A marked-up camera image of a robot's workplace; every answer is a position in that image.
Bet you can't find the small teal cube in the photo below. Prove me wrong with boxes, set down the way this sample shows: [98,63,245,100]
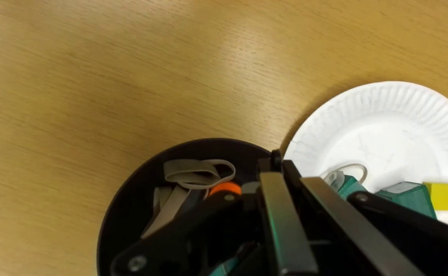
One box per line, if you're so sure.
[331,175,365,200]

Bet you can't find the large teal cube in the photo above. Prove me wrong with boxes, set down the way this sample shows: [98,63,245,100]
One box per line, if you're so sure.
[375,181,435,220]

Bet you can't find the yellow block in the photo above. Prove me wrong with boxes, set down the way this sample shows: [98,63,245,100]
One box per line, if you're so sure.
[424,183,448,211]

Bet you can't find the white paper plate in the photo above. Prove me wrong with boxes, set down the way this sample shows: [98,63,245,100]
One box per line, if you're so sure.
[283,82,448,224]

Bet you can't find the grey rubber band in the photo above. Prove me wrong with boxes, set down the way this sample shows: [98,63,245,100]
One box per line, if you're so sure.
[322,163,368,189]

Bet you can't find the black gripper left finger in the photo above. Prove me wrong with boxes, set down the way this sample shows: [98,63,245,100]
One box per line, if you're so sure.
[259,172,319,276]

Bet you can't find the red block in bowl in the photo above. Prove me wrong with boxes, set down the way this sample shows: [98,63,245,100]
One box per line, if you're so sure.
[207,181,242,197]

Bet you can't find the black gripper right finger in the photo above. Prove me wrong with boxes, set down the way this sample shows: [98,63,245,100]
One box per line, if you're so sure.
[300,178,421,276]

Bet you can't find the black bowl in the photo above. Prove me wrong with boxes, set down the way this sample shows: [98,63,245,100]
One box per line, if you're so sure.
[96,138,269,276]

